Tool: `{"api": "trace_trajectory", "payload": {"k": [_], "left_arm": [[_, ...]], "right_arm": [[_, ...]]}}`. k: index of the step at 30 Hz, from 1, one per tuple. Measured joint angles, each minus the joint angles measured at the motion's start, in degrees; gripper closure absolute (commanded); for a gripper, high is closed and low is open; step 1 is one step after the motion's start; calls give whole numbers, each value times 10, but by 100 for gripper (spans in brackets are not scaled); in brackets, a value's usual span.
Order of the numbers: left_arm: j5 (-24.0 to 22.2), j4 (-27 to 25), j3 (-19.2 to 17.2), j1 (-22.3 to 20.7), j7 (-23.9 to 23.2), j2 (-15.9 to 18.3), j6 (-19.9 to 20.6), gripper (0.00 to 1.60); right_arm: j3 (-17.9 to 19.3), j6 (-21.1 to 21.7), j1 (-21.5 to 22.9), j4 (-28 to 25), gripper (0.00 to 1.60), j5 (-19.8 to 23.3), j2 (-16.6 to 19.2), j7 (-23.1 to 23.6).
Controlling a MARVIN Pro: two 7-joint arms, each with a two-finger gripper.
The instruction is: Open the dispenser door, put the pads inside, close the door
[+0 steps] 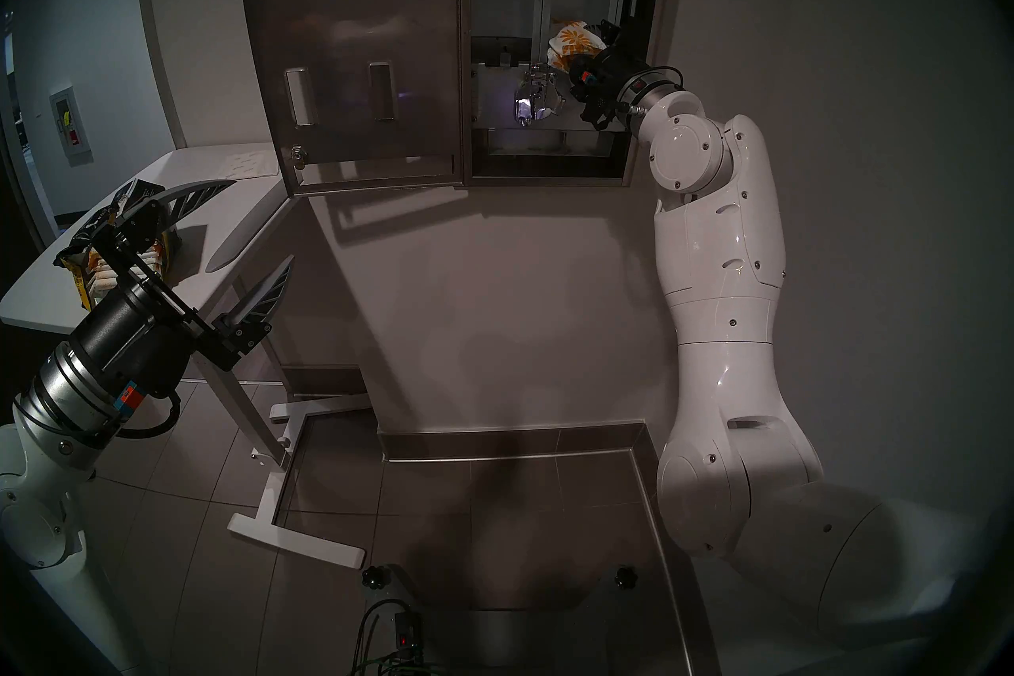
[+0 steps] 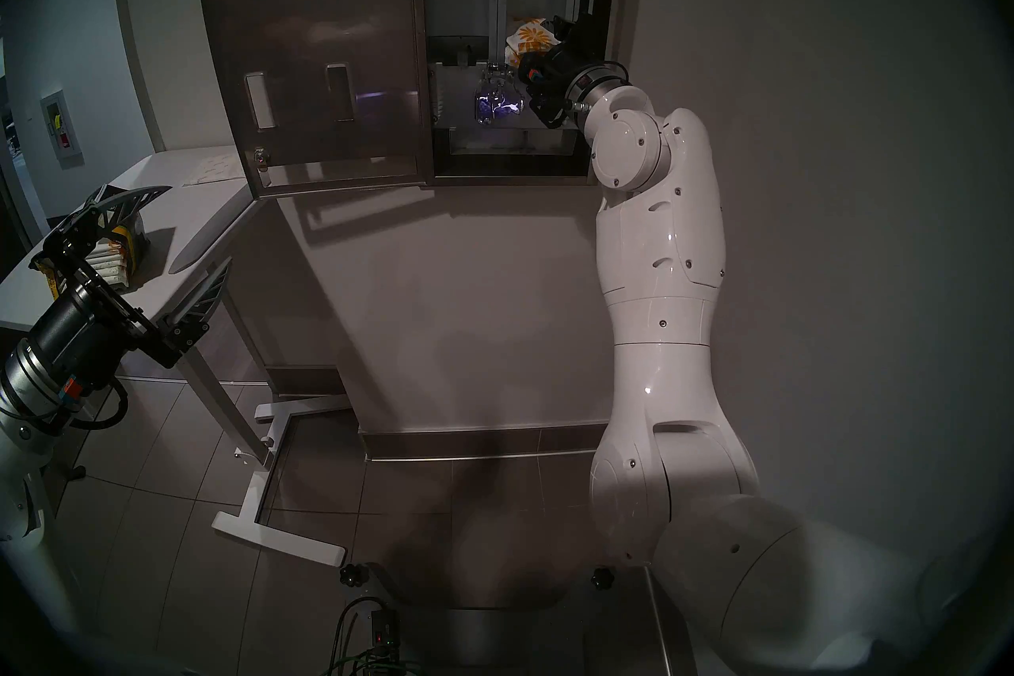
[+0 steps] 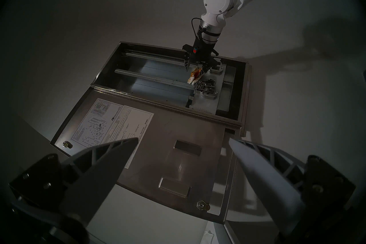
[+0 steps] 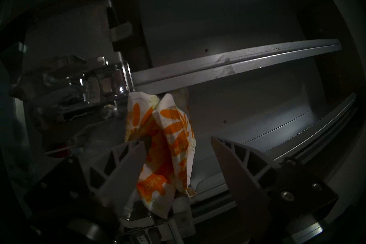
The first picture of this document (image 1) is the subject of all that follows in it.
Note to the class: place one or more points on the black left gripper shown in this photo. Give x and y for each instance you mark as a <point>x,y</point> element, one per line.
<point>127,338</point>

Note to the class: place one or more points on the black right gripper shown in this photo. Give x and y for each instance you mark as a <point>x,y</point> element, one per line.
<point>626,76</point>

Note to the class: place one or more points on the white pad with orange flower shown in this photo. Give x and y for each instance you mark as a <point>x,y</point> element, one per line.
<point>570,41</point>

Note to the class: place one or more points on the stainless steel dispenser door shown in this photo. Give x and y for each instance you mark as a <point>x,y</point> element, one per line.
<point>356,64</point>

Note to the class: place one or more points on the dark robot base platform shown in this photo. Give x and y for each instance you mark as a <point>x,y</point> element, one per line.
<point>515,639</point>

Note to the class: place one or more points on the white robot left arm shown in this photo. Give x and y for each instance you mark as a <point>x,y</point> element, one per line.
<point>32,492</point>

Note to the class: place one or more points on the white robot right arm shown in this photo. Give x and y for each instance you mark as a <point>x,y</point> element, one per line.
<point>713,286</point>

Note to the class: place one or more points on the stack of white wrapped pads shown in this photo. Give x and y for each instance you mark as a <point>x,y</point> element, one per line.
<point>99,278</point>

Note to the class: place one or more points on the white table with legs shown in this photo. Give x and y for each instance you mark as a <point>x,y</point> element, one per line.
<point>238,207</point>

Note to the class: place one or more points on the orange white pad packet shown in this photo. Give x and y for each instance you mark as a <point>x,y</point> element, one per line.
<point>557,61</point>

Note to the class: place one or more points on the flat white wrapped pad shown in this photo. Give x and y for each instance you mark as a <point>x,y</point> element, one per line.
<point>245,166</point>

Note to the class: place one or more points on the chrome pad dispensing mechanism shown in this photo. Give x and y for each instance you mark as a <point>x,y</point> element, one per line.
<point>535,100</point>

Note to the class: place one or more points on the brass lock latch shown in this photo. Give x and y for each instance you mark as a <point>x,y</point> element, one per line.
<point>298,156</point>

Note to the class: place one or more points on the black yellow pad package bag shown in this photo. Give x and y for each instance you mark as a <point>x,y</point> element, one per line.
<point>75,262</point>

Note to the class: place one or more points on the red fire extinguisher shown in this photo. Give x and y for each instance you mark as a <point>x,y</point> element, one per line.
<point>74,137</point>

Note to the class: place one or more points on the black star knob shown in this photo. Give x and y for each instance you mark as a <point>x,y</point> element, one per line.
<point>626,578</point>
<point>377,576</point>

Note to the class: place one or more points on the black power box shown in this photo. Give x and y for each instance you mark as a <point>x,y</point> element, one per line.
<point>408,639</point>

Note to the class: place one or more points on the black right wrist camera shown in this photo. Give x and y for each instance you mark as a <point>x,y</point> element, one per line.
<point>585,76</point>

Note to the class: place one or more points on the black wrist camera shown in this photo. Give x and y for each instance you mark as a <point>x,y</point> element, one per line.
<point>131,397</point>
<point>585,76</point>

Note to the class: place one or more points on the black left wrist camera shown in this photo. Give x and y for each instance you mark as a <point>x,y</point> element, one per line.
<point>131,397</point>

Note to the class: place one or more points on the wall fire extinguisher cabinet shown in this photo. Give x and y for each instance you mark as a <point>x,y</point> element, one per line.
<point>71,126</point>

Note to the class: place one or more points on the grey door frame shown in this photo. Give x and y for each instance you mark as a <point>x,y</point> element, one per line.
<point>158,9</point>

